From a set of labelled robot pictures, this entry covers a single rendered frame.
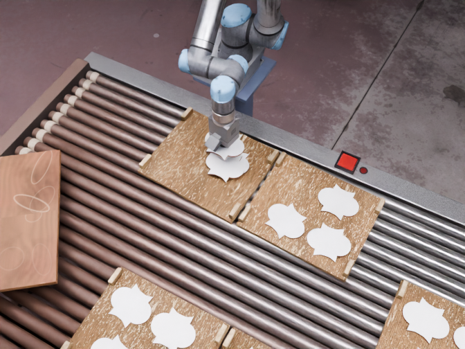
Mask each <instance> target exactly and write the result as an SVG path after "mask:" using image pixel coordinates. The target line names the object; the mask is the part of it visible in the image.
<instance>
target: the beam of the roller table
mask: <svg viewBox="0 0 465 349"><path fill-rule="evenodd" d="M84 60H85V61H87V62H89V64H90V67H91V70H92V72H97V73H100V74H101V75H103V76H104V77H106V78H109V79H111V80H114V81H116V82H119V83H121V84H123V85H126V86H128V87H131V88H132V89H135V90H137V91H140V92H142V93H145V94H147V95H149V96H152V97H154V98H157V99H159V100H162V101H163V102H166V103H168V104H171V105H173V106H175V107H178V108H180V109H182V110H185V111H186V109H187V108H188V107H192V108H193V110H195V111H197V112H199V113H201V114H203V115H205V116H207V117H209V116H210V115H211V114H212V102H211V100H209V99H207V98H204V97H202V96H199V95H197V94H195V93H192V92H190V91H187V90H185V89H182V88H180V87H178V86H175V85H173V84H170V83H168V82H166V81H163V80H160V79H158V78H155V77H153V76H151V75H148V74H146V73H143V72H141V71H139V70H136V69H133V68H131V67H129V66H127V65H124V64H121V63H119V62H117V61H114V60H112V59H109V58H107V57H105V56H102V55H100V54H97V53H94V52H93V51H92V52H90V53H89V54H88V56H87V57H86V58H85V59H84ZM235 116H236V117H238V118H239V132H240V133H242V134H244V135H246V136H248V137H250V138H252V139H254V140H256V141H258V142H260V143H263V144H265V145H267V146H270V147H272V148H275V149H276V150H279V151H281V152H286V153H287V154H289V155H291V156H294V157H295V158H298V159H301V160H303V161H306V162H307V163H310V164H312V165H315V166H317V167H319V168H322V169H324V170H326V171H329V172H331V173H334V174H335V175H338V176H340V177H343V178H345V179H348V180H350V181H353V182H355V183H357V184H360V185H362V186H364V187H366V188H369V189H371V190H374V191H376V192H378V193H381V194H383V195H385V196H388V197H391V198H393V199H395V200H397V201H399V202H402V203H404V204H407V205H409V206H411V207H414V208H416V209H419V210H421V211H423V212H425V213H428V214H430V215H433V216H435V217H438V218H439V219H442V220H445V221H447V222H450V223H451V224H454V225H456V226H459V227H461V228H463V229H465V204H462V203H460V202H457V201H455V200H453V199H450V198H448V197H445V196H443V195H440V194H438V193H435V192H433V191H431V190H428V189H426V188H423V187H421V186H418V185H416V184H413V183H411V182H409V181H406V180H404V179H401V178H399V177H396V176H394V175H392V174H389V173H387V172H384V171H382V170H379V169H377V168H374V167H372V166H370V165H367V164H365V163H362V162H359V164H358V166H357V168H356V170H355V172H354V174H353V175H352V174H349V173H347V172H344V171H342V170H339V169H338V168H335V167H334V165H335V163H336V161H337V159H338V157H339V156H340V153H338V152H335V151H333V150H330V149H329V148H326V147H323V146H321V145H318V144H317V143H314V142H311V141H308V140H306V139H305V138H302V137H299V136H296V135H295V134H292V133H290V132H287V131H284V130H283V129H280V128H278V127H275V126H272V125H269V124H268V123H265V122H263V121H260V120H257V119H256V118H253V117H251V116H248V115H245V114H243V113H241V112H239V111H236V110H235ZM361 167H365V168H367V170H368V172H367V174H361V173H360V172H359V169H360V168H361Z"/></svg>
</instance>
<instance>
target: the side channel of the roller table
mask: <svg viewBox="0 0 465 349"><path fill-rule="evenodd" d="M88 71H91V67H90V64H89V62H87V61H85V60H82V59H80V58H77V59H76V60H75V61H74V62H73V63H72V65H70V67H69V68H68V69H67V70H65V72H63V74H61V76H60V77H59V78H58V79H56V81H54V83H53V84H52V85H51V86H50V87H49V88H48V89H47V90H46V91H45V92H44V93H43V94H42V95H41V96H40V97H39V98H38V99H37V100H36V101H35V102H34V103H33V104H32V105H31V106H30V108H29V109H28V110H27V111H26V112H25V113H24V114H23V115H22V116H21V117H20V118H19V119H18V120H17V121H16V122H15V123H14V124H13V125H12V126H11V127H10V128H9V129H8V131H7V132H6V133H5V134H4V135H3V136H2V137H1V138H0V157H2V156H10V155H15V150H16V148H17V147H19V146H22V147H25V146H24V140H25V138H27V137H31V138H33V137H32V132H33V130H34V129H35V128H40V129H42V128H41V127H40V123H41V122H42V121H43V120H44V119H46V120H49V119H48V115H49V113H50V112H51V111H56V106H57V104H58V103H59V102H62V103H64V97H65V95H67V94H70V95H72V94H71V90H72V88H73V87H74V86H77V87H79V81H80V80H81V79H82V78H84V79H86V73H87V72H88ZM64 104H66V103H64ZM57 112H58V111H57Z"/></svg>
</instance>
